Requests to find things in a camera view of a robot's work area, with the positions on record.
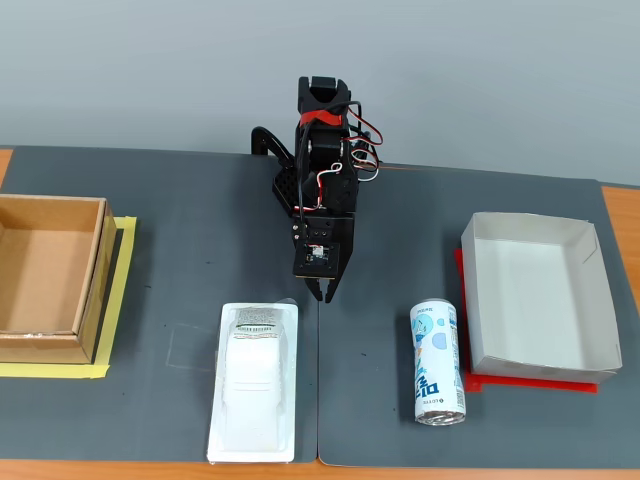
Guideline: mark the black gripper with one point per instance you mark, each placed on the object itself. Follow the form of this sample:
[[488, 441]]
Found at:
[[323, 289]]

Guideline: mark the white plastic blister package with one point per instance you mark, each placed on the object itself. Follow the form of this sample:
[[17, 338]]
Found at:
[[252, 380]]

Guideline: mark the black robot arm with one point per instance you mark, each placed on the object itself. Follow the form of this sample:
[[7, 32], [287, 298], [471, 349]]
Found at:
[[325, 145]]

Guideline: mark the gray paper box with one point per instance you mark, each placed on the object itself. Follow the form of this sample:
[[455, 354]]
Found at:
[[530, 300]]

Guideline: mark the brown cardboard box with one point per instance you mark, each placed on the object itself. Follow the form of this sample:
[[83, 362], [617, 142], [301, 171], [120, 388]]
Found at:
[[45, 270]]

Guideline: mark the dark gray rubber mat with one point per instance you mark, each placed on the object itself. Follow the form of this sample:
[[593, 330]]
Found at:
[[200, 250], [400, 240]]

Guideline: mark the white blue beverage can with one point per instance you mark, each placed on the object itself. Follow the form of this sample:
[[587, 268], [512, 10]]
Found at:
[[437, 365]]

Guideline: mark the black table clamp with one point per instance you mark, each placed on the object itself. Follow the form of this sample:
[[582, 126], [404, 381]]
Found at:
[[270, 140]]

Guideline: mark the red tape wrap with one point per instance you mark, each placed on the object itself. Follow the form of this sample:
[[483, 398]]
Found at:
[[325, 118]]

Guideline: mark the red sheet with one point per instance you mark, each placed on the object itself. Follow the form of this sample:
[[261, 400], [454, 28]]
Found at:
[[477, 385]]

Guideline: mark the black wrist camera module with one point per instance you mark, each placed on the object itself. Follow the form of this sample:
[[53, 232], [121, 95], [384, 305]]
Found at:
[[316, 260]]

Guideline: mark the yellow tape frame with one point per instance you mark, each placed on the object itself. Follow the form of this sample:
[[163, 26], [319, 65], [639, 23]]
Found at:
[[50, 371]]

